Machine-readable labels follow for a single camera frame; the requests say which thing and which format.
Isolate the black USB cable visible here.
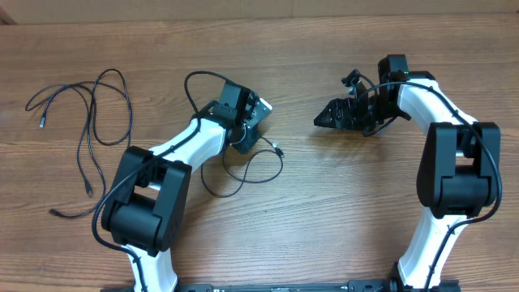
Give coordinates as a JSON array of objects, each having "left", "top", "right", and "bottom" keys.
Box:
[{"left": 199, "top": 135, "right": 285, "bottom": 200}]

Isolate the separated long black cable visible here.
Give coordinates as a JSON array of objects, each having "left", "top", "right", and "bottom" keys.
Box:
[{"left": 24, "top": 80, "right": 135, "bottom": 220}]

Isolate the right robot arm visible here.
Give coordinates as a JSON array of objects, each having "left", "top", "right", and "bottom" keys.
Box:
[{"left": 314, "top": 54, "right": 503, "bottom": 291}]

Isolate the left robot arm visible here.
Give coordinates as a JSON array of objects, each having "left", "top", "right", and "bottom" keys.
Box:
[{"left": 92, "top": 81, "right": 272, "bottom": 291}]

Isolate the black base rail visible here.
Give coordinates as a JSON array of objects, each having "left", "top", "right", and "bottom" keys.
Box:
[{"left": 101, "top": 278, "right": 461, "bottom": 292}]

